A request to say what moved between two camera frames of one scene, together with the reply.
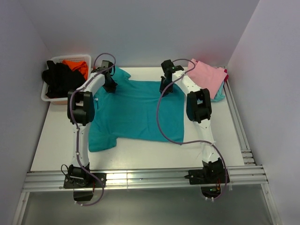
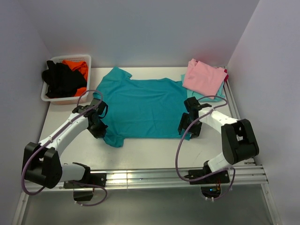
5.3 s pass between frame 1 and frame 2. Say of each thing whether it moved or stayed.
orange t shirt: stayed
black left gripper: moved
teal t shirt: stayed
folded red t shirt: stayed
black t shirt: stayed
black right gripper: moved
